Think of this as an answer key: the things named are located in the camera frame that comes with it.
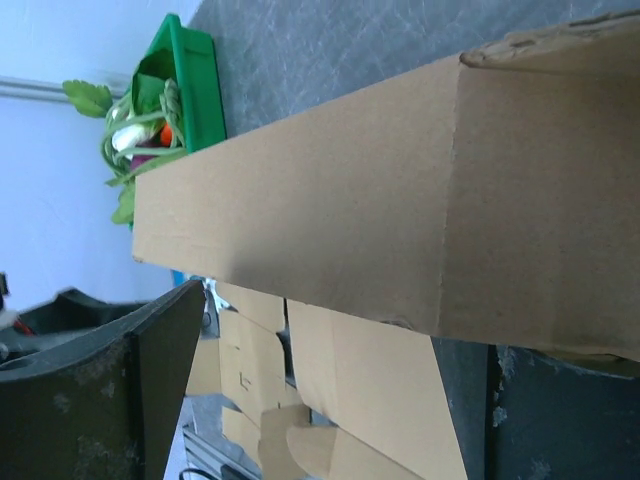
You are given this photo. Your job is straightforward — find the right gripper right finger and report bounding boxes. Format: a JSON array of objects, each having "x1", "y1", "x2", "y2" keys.
[{"x1": 432, "y1": 338, "x2": 639, "y2": 479}]

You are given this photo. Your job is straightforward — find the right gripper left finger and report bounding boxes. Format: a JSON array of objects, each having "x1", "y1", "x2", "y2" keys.
[{"x1": 1, "y1": 280, "x2": 205, "y2": 479}]

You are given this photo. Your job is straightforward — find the large cardboard box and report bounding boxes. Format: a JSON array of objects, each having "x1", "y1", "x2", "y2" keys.
[{"x1": 133, "y1": 10, "x2": 639, "y2": 479}]

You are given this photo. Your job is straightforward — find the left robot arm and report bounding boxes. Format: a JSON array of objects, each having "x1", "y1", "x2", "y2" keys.
[{"x1": 1, "y1": 272, "x2": 146, "y2": 363}]

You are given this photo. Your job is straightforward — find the small cardboard box blank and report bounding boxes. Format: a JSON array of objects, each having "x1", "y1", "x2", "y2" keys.
[{"x1": 186, "y1": 281, "x2": 311, "y2": 463}]

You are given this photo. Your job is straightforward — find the green lettuce leaf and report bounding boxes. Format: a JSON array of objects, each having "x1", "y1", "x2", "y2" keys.
[{"x1": 111, "y1": 180, "x2": 135, "y2": 225}]

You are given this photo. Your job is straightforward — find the green long beans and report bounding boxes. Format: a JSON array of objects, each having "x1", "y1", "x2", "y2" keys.
[{"x1": 100, "y1": 80, "x2": 187, "y2": 186}]

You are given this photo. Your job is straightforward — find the white toy radish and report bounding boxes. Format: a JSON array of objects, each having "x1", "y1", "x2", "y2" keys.
[{"x1": 111, "y1": 124, "x2": 156, "y2": 152}]

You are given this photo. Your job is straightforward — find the orange toy carrot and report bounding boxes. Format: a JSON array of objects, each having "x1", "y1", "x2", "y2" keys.
[{"x1": 159, "y1": 123, "x2": 173, "y2": 147}]

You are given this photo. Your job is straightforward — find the green asparagus bundle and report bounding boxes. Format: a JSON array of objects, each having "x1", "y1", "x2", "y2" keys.
[{"x1": 160, "y1": 79, "x2": 186, "y2": 148}]

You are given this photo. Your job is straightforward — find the green bok choy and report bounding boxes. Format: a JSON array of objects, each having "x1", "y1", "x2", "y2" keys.
[{"x1": 130, "y1": 48, "x2": 176, "y2": 115}]

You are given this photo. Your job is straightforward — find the green plastic tray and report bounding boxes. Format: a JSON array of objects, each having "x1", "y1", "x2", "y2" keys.
[{"x1": 130, "y1": 14, "x2": 227, "y2": 181}]

